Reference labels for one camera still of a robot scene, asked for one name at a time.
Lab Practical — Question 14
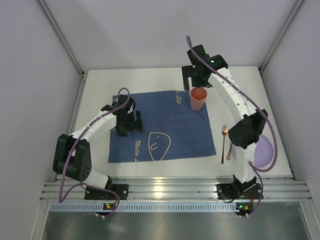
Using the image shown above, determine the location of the purple plate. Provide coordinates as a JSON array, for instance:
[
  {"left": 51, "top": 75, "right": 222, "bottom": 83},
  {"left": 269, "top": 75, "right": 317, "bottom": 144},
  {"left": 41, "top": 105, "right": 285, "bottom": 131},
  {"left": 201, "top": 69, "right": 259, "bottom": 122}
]
[{"left": 253, "top": 134, "right": 274, "bottom": 169}]

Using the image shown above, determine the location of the left corner aluminium post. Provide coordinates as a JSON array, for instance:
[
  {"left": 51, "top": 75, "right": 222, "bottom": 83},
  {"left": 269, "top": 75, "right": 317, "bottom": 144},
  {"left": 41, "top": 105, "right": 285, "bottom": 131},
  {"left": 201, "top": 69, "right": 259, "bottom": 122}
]
[{"left": 37, "top": 0, "right": 86, "bottom": 76}]

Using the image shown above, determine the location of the right corner aluminium post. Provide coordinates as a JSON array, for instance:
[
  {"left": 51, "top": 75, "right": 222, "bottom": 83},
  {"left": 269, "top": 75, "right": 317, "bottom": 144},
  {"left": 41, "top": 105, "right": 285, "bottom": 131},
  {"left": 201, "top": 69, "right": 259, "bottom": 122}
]
[{"left": 258, "top": 0, "right": 307, "bottom": 72}]

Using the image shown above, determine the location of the copper fork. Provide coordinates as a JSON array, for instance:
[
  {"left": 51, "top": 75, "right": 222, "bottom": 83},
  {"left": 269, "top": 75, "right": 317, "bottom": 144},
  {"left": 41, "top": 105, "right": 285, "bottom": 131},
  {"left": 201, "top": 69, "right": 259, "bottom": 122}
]
[{"left": 221, "top": 124, "right": 228, "bottom": 165}]

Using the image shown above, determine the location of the pink plastic cup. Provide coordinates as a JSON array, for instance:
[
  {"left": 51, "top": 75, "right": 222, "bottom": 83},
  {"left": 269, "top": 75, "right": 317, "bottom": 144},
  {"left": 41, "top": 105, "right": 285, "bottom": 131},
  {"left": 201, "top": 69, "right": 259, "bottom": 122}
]
[{"left": 189, "top": 87, "right": 208, "bottom": 111}]

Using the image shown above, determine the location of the aluminium rail frame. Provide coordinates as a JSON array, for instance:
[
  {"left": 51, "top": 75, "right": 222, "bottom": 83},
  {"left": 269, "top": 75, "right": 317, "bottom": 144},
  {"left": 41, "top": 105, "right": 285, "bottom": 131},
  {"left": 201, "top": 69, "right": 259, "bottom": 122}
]
[{"left": 39, "top": 176, "right": 312, "bottom": 202}]

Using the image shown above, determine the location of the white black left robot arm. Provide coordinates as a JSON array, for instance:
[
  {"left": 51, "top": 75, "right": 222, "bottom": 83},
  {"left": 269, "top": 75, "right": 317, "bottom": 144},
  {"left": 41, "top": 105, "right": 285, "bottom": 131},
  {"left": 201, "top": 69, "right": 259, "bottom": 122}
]
[{"left": 52, "top": 94, "right": 143, "bottom": 190}]

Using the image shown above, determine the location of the gold spoon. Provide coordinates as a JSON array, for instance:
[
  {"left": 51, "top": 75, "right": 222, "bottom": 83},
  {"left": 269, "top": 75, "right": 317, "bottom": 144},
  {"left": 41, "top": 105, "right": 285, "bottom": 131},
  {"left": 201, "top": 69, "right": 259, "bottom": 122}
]
[{"left": 226, "top": 144, "right": 233, "bottom": 161}]

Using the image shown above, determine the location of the perforated cable duct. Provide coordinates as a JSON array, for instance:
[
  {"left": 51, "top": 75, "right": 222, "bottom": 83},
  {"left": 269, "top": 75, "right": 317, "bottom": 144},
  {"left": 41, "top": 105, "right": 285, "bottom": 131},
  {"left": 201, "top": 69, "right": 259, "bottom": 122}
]
[{"left": 49, "top": 201, "right": 302, "bottom": 213}]

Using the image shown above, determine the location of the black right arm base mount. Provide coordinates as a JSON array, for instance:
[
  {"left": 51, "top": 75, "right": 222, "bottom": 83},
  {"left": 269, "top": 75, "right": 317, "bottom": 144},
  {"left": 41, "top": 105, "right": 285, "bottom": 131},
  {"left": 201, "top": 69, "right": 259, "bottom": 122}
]
[{"left": 216, "top": 176, "right": 262, "bottom": 203}]

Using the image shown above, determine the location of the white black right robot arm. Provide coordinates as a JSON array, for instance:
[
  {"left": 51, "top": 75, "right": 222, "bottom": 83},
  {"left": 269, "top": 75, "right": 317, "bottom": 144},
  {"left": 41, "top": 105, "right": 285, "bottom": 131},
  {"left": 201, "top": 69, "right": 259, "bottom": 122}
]
[{"left": 181, "top": 44, "right": 268, "bottom": 192}]

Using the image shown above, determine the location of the corner aluminium post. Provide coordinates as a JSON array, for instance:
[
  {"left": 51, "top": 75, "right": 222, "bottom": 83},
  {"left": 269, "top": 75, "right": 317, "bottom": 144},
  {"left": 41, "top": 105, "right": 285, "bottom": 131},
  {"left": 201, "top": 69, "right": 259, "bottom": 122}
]
[
  {"left": 258, "top": 0, "right": 307, "bottom": 72},
  {"left": 37, "top": 0, "right": 86, "bottom": 76}
]

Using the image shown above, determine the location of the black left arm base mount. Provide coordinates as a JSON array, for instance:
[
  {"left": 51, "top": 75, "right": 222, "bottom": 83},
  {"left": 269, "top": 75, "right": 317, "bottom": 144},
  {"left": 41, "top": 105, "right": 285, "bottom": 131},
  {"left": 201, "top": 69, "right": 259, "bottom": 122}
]
[{"left": 84, "top": 184, "right": 129, "bottom": 200}]

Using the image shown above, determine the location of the blue cloth placemat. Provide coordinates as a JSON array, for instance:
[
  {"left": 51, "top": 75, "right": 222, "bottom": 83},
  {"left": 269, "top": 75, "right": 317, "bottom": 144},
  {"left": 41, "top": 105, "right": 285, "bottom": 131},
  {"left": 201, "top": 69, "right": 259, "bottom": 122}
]
[{"left": 108, "top": 90, "right": 216, "bottom": 163}]

